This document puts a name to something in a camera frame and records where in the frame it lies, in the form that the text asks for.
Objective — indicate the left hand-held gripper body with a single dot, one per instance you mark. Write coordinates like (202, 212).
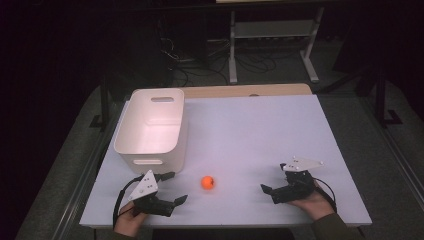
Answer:
(145, 186)

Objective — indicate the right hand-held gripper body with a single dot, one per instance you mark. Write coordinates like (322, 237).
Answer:
(296, 186)

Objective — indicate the orange ball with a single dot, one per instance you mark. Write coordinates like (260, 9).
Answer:
(207, 182)

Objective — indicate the white plastic bin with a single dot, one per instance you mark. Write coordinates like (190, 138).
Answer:
(150, 133)

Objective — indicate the person's right hand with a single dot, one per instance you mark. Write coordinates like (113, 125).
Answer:
(315, 205)

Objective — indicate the person's left hand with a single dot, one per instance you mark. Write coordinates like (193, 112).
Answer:
(128, 221)

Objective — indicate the white board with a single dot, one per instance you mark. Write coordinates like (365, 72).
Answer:
(253, 143)

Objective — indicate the black metal stand leg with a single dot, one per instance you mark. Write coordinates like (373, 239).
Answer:
(104, 100)
(381, 96)

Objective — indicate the white metal stand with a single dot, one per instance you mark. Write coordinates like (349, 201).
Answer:
(273, 31)

